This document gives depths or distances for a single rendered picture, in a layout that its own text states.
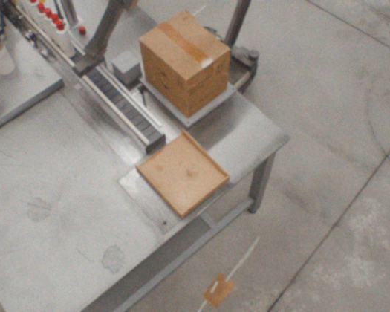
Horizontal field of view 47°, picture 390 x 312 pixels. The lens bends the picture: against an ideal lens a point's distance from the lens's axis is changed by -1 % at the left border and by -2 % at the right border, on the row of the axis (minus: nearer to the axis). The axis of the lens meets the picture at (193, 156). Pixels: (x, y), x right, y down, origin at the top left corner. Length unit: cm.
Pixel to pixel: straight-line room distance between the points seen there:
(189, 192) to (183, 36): 64
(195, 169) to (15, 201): 75
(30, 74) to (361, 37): 242
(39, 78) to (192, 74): 78
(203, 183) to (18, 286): 82
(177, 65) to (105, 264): 82
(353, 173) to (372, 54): 101
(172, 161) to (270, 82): 148
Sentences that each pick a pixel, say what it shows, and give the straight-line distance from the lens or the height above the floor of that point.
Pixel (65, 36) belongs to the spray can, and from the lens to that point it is 217.
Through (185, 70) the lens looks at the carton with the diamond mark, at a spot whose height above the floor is 112.
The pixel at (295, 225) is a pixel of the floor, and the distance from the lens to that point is 274.
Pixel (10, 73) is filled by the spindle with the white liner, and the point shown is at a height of 92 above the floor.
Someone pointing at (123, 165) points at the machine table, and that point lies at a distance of 194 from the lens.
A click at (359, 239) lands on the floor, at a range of 281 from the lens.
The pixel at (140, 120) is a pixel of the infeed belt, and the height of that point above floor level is 88.
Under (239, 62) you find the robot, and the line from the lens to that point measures 298.
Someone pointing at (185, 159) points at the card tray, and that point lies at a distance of 192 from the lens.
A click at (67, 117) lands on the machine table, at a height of 83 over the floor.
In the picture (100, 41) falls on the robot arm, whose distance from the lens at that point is 180.
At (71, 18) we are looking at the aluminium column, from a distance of 246.
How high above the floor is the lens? 252
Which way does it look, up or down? 61 degrees down
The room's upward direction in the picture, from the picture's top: 2 degrees counter-clockwise
